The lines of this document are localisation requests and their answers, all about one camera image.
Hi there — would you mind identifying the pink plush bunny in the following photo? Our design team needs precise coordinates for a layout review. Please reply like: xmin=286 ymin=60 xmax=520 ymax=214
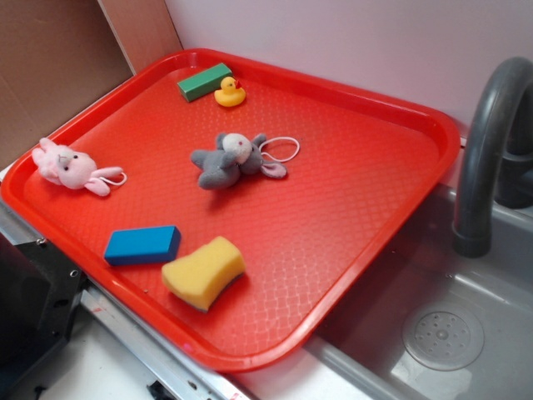
xmin=31 ymin=137 xmax=127 ymax=197

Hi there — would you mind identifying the red plastic tray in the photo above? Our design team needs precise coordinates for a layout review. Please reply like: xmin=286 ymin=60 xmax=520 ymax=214
xmin=1 ymin=49 xmax=460 ymax=372

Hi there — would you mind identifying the grey plush elephant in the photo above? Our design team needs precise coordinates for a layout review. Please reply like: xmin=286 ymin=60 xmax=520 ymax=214
xmin=190 ymin=132 xmax=301 ymax=190

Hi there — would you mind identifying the yellow kitchen sponge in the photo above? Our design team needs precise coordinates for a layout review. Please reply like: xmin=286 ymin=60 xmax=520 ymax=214
xmin=162 ymin=237 xmax=246 ymax=312

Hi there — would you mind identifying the yellow rubber duck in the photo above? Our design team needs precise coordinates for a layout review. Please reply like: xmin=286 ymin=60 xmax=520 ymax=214
xmin=214 ymin=77 xmax=247 ymax=108

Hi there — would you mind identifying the blue rectangular block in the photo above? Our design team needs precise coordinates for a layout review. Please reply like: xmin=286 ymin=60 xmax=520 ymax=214
xmin=104 ymin=226 xmax=182 ymax=266

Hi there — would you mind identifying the green rectangular block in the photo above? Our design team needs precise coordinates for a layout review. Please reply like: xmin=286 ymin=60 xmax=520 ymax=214
xmin=177 ymin=63 xmax=233 ymax=102

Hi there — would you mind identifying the grey toy sink basin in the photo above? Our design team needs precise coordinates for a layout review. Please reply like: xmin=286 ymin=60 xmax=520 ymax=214
xmin=306 ymin=187 xmax=532 ymax=399

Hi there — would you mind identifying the grey toy faucet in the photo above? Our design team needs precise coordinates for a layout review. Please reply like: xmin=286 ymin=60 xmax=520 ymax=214
xmin=452 ymin=57 xmax=532 ymax=258

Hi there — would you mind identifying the brown cardboard panel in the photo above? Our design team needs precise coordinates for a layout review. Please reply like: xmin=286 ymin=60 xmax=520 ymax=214
xmin=1 ymin=1 xmax=182 ymax=168

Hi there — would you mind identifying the silver metal rail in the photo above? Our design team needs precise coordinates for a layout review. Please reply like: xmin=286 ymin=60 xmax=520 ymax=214
xmin=0 ymin=201 xmax=260 ymax=400

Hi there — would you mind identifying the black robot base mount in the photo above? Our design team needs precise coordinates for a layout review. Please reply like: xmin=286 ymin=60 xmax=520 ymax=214
xmin=1 ymin=237 xmax=86 ymax=399

